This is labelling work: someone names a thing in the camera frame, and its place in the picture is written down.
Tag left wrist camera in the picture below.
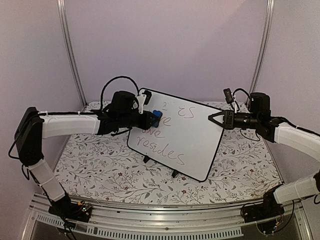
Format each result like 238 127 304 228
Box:
143 90 152 105

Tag left aluminium corner post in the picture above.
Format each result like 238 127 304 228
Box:
56 0 87 107

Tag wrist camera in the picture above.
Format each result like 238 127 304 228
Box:
223 88 234 104
143 90 152 105

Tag aluminium corner post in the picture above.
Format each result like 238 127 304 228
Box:
56 0 87 107
248 0 275 93

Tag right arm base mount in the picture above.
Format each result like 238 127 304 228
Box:
240 198 285 223

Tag right aluminium corner post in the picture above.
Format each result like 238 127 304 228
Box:
248 0 275 93

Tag blue whiteboard eraser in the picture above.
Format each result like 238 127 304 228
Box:
151 110 163 128

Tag small black-framed whiteboard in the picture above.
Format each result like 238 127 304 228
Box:
127 90 224 182

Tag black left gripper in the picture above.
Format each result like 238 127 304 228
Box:
118 110 158 130

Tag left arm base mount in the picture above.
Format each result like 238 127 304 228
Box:
48 198 93 223

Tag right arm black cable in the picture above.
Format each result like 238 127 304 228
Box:
232 87 262 142

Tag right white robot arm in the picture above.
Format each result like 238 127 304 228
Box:
208 88 320 218

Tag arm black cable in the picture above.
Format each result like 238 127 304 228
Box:
99 76 140 111
232 87 262 142

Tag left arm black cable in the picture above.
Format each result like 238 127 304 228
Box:
99 76 140 111

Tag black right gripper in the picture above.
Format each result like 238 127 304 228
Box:
208 111 260 131

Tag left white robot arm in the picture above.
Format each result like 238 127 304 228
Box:
13 91 163 217

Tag floral patterned table mat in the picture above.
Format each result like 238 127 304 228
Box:
54 129 283 206

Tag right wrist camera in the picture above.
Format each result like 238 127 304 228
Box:
223 88 234 104

